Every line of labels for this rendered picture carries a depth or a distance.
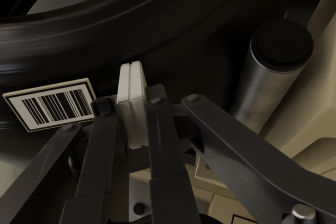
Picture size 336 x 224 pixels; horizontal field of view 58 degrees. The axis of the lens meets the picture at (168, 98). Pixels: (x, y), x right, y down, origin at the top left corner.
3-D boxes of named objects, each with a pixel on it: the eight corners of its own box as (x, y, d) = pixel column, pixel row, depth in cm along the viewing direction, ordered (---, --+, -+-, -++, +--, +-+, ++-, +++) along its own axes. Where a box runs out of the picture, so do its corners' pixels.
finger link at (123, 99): (143, 148, 17) (130, 151, 17) (140, 98, 23) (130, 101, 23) (129, 99, 16) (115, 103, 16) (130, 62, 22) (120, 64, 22)
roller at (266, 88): (221, 136, 55) (245, 144, 55) (213, 159, 54) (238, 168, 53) (260, 8, 24) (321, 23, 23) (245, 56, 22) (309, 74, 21)
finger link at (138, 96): (129, 99, 16) (144, 96, 16) (130, 62, 22) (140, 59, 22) (143, 148, 17) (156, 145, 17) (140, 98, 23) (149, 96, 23)
